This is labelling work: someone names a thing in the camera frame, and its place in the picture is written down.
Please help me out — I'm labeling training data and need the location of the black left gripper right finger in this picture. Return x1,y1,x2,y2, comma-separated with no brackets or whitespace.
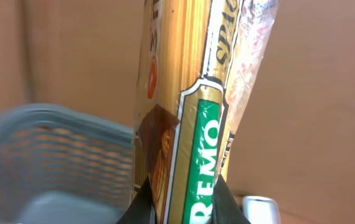
211,175,250,224

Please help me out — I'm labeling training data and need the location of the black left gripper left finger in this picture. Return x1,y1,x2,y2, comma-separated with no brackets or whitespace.
116,177,156,224

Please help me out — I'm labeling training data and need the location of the San Remo spaghetti pack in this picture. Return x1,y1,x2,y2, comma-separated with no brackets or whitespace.
133,0,278,223

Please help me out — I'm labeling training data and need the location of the white barcode scanner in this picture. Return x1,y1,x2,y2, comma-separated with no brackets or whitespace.
242,195,281,224

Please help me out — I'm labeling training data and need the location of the grey plastic basket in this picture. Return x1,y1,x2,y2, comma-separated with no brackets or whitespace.
0,104,133,223

